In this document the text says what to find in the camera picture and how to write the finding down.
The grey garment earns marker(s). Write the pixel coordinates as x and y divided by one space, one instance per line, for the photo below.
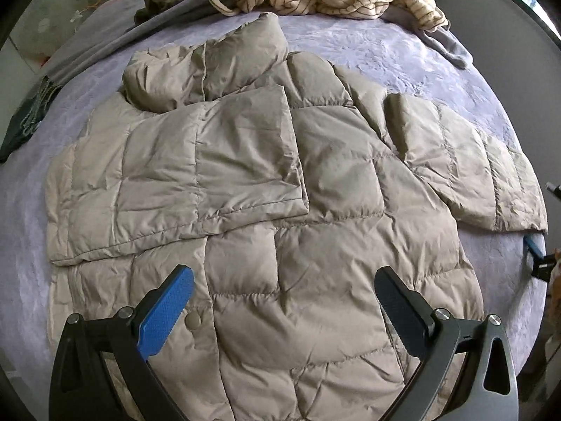
131 35

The dark green fringed scarf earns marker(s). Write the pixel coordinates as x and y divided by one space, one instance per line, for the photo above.
26 114

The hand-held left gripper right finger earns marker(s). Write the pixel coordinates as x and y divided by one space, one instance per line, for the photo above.
401 311

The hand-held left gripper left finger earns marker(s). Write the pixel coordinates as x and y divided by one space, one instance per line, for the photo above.
168 311

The beige puffer jacket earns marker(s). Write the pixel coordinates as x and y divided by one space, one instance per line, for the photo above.
280 210

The purple bedspread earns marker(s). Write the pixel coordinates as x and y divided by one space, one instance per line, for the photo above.
372 48

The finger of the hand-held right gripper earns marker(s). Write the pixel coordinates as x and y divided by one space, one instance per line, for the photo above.
533 243

